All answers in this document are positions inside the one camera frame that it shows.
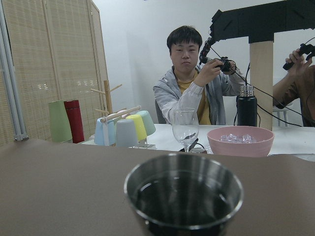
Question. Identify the person in grey jacket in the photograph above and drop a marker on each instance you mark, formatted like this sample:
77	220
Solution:
188	85

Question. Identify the yellow plastic cup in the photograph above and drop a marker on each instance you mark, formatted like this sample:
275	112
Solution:
139	126

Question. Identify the red thermos bottle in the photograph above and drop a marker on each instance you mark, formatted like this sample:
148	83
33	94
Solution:
74	116

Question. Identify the black thermos bottle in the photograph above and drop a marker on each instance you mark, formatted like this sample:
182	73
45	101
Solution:
246	107

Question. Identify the bamboo folding screen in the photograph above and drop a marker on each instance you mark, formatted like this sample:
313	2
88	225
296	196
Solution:
57	51

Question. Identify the left teleoperation controller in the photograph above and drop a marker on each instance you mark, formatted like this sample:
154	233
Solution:
225	67

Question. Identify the mint green plastic cup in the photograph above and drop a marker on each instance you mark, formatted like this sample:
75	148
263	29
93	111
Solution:
148	122

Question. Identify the person in brown shirt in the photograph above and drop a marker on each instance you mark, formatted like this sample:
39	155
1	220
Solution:
299	83

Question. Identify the green thermos bottle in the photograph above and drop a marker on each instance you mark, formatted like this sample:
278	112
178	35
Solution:
59	123

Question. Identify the pink bowl with ice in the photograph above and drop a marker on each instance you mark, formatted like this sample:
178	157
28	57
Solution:
246	141

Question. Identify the clear wine glass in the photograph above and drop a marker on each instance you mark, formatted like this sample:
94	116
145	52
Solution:
185	127

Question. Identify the wooden cup rack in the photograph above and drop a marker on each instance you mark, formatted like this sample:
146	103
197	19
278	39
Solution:
107	113

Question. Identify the right teleoperation controller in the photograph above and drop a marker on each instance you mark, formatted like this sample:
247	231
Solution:
305	49

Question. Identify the grey plastic cup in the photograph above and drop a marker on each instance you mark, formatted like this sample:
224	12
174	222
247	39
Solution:
126	135

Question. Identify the steel measuring jigger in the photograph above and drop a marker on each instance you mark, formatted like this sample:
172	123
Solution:
183	195

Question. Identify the teleoperation controller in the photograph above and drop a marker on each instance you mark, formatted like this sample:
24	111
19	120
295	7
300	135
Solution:
225	67
305	49

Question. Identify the blue plastic cup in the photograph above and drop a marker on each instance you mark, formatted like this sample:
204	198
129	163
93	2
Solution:
102	138

